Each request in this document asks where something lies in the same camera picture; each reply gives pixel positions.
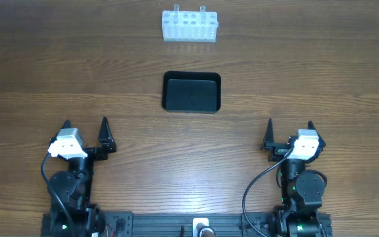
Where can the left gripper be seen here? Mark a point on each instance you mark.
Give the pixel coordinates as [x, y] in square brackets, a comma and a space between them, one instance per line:
[96, 153]

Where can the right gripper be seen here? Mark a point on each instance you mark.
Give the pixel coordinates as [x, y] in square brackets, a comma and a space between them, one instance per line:
[276, 149]

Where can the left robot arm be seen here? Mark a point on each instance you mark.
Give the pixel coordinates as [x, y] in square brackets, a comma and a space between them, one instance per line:
[66, 187]

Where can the black tray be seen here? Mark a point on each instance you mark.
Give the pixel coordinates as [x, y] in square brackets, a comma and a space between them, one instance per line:
[191, 95]

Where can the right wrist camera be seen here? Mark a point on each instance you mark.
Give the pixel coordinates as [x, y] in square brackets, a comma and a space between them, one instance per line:
[304, 145]

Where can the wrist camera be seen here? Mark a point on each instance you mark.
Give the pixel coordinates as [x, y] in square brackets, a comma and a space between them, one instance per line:
[304, 145]
[67, 143]

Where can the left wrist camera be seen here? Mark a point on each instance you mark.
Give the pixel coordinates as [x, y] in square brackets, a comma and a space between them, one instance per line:
[67, 143]

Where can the mounting rail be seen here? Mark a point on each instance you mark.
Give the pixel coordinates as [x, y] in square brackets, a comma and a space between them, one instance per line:
[163, 225]

